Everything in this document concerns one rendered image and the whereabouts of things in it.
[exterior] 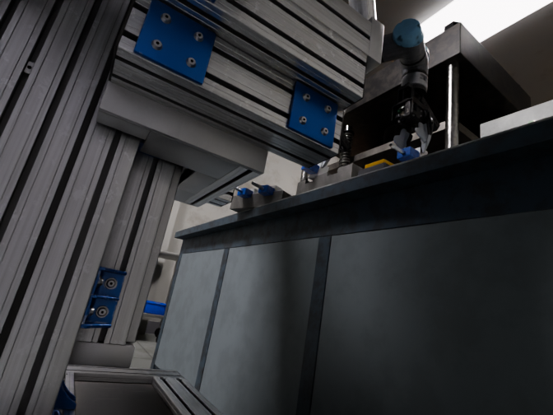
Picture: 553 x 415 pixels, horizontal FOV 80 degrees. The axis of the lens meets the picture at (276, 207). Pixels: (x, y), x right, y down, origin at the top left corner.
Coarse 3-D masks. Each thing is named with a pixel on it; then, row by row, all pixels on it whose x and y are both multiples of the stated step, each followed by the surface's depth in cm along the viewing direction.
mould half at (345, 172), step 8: (344, 168) 97; (352, 168) 94; (360, 168) 96; (320, 176) 106; (328, 176) 102; (336, 176) 99; (344, 176) 96; (352, 176) 94; (304, 184) 112; (312, 184) 108; (320, 184) 104; (296, 192) 115
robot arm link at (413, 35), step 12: (408, 24) 90; (420, 24) 89; (384, 36) 96; (396, 36) 91; (408, 36) 89; (420, 36) 90; (384, 48) 95; (396, 48) 94; (408, 48) 92; (420, 48) 93; (384, 60) 98; (408, 60) 97; (420, 60) 97
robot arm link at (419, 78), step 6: (414, 72) 98; (420, 72) 98; (402, 78) 101; (408, 78) 98; (414, 78) 97; (420, 78) 97; (426, 78) 97; (402, 84) 100; (420, 84) 97; (426, 84) 98; (408, 90) 99
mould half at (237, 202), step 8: (280, 192) 116; (232, 200) 131; (240, 200) 128; (248, 200) 125; (256, 200) 122; (264, 200) 120; (272, 200) 117; (232, 208) 129; (240, 208) 127; (248, 208) 125
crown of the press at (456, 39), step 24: (456, 24) 170; (432, 48) 179; (456, 48) 165; (480, 48) 177; (384, 72) 205; (432, 72) 178; (480, 72) 173; (504, 72) 192; (384, 96) 203; (432, 96) 196; (480, 96) 189; (504, 96) 186; (528, 96) 208; (360, 120) 231; (384, 120) 227; (480, 120) 210; (360, 144) 262
